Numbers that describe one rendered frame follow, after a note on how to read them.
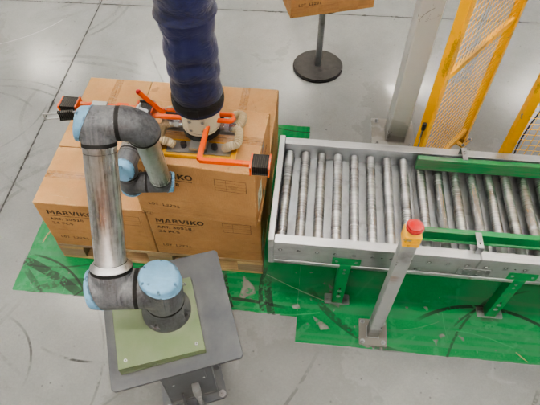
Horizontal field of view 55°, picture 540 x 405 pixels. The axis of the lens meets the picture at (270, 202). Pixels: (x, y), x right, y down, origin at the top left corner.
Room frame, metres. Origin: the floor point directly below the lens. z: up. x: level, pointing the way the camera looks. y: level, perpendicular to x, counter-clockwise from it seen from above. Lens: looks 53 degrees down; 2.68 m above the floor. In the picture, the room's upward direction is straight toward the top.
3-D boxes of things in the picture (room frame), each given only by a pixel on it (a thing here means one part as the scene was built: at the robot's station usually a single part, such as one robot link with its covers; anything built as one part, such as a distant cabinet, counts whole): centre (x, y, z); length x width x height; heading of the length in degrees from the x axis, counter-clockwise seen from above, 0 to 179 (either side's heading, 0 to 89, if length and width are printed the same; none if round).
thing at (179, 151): (1.59, 0.32, 0.97); 0.34 x 0.10 x 0.05; 84
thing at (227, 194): (1.69, 0.33, 0.74); 0.60 x 0.40 x 0.40; 81
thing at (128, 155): (1.40, 0.59, 1.07); 0.12 x 0.09 x 0.10; 174
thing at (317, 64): (3.37, -0.39, 0.31); 0.40 x 0.40 x 0.62
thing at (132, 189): (1.40, 0.59, 0.96); 0.12 x 0.09 x 0.12; 93
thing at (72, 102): (1.75, 0.90, 1.07); 0.08 x 0.07 x 0.05; 84
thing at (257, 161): (1.39, 0.04, 1.08); 0.09 x 0.08 x 0.05; 174
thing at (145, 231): (2.03, 0.59, 0.34); 1.20 x 1.00 x 0.40; 84
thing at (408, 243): (1.12, -0.56, 0.50); 0.07 x 0.07 x 1.00; 84
